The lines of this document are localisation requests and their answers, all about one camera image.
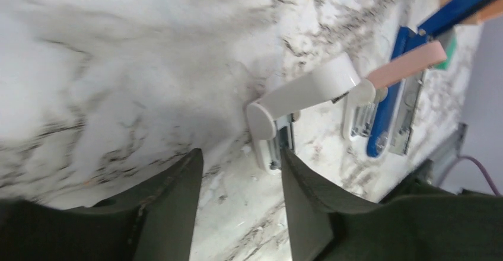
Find white stapler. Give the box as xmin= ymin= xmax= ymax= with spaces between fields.
xmin=245 ymin=53 xmax=361 ymax=174

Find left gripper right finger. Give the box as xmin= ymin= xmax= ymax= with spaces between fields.
xmin=282 ymin=149 xmax=502 ymax=260

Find green grey eraser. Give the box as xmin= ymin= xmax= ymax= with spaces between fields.
xmin=435 ymin=28 xmax=457 ymax=71

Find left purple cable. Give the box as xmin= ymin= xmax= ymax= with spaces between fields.
xmin=436 ymin=155 xmax=503 ymax=197

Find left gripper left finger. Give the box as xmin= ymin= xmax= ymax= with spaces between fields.
xmin=1 ymin=149 xmax=203 ymax=260

